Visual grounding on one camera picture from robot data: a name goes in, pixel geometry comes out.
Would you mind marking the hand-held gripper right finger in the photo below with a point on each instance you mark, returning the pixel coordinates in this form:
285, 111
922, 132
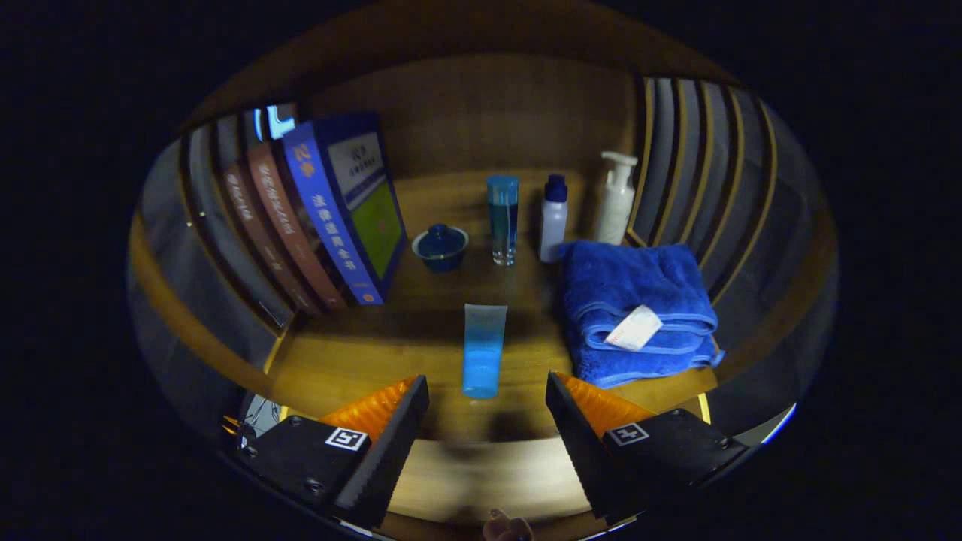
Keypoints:
582, 454

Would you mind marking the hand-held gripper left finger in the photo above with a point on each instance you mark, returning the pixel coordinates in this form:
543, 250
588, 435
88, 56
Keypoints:
391, 454

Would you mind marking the wooden drawer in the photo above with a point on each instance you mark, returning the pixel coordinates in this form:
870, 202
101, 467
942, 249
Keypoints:
488, 473

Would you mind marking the blue cosmetic tube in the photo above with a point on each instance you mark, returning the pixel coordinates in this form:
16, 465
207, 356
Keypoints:
483, 353

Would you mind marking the wooden countertop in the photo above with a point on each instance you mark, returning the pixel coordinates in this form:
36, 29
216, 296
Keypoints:
421, 338

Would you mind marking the wooden cabinet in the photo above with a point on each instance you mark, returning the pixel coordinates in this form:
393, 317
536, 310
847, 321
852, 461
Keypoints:
481, 113

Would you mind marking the blue folded towel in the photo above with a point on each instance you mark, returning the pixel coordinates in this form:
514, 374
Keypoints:
631, 285

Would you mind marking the blue lidded teacup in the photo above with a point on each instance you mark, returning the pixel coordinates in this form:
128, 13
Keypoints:
440, 248

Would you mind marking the white bottle blue cap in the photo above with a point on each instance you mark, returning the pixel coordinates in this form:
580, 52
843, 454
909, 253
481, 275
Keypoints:
554, 225

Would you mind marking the blue book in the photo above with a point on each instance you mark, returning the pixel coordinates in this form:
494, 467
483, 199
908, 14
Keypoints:
338, 218

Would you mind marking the teal glass bottle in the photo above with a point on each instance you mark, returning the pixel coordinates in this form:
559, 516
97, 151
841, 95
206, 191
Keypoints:
503, 222

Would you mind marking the reddish brown book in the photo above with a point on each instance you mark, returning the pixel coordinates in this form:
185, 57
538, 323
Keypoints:
289, 225

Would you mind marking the dark brown book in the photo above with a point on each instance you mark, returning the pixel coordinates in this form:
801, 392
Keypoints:
259, 240

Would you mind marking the white pump bottle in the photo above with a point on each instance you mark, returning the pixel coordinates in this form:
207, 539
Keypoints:
616, 203

